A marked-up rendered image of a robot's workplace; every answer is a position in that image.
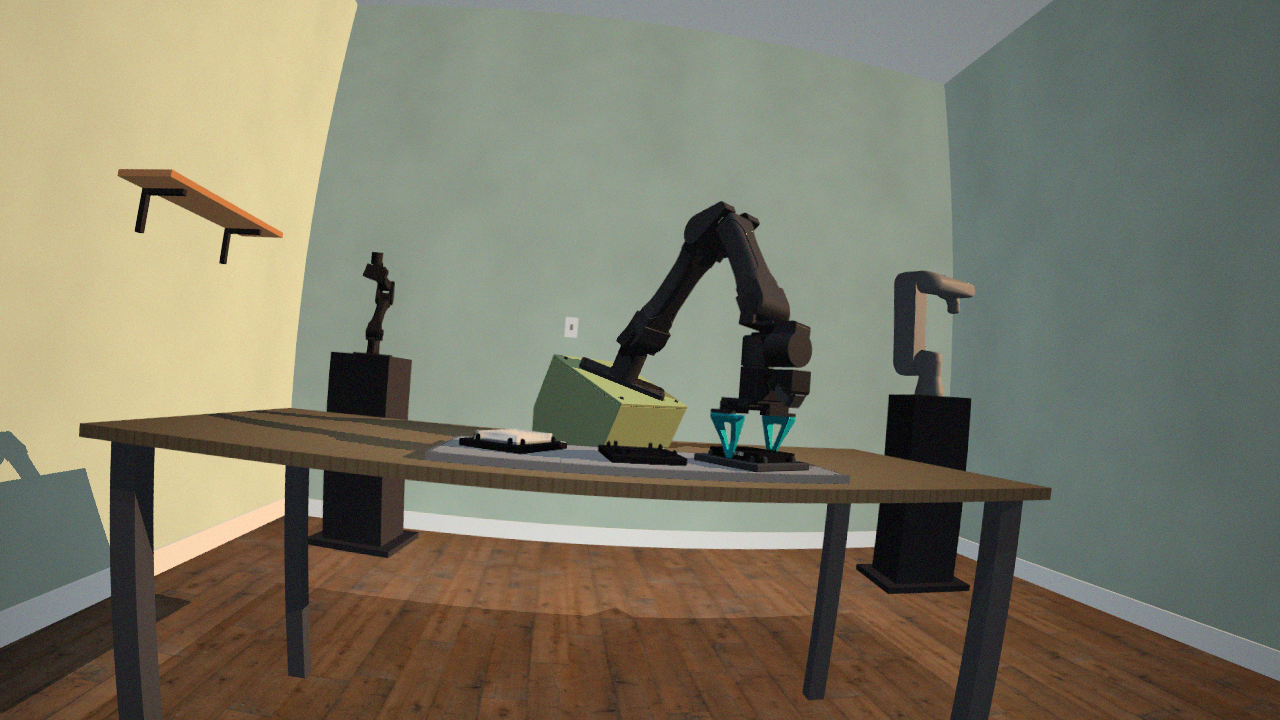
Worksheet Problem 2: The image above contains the beige well plate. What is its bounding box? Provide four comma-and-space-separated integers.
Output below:
474, 429, 552, 445

